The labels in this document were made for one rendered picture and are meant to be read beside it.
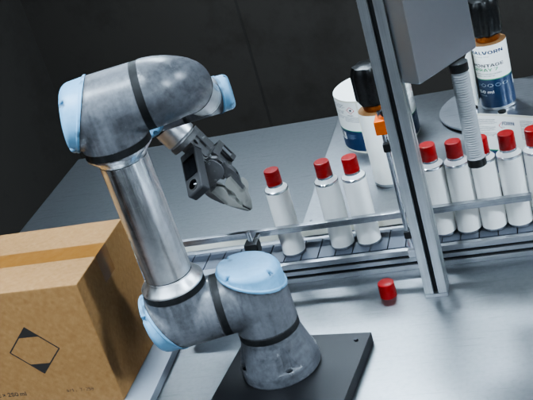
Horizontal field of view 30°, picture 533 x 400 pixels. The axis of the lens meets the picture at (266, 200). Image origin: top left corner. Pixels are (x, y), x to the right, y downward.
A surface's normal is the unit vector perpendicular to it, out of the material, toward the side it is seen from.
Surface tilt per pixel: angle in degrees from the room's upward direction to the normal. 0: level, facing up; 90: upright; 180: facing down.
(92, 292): 90
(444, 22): 90
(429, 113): 0
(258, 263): 6
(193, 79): 79
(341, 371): 2
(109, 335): 90
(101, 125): 91
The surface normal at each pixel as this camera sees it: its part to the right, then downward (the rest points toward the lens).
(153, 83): 0.18, -0.08
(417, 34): 0.66, 0.16
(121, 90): -0.10, -0.14
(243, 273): -0.16, -0.90
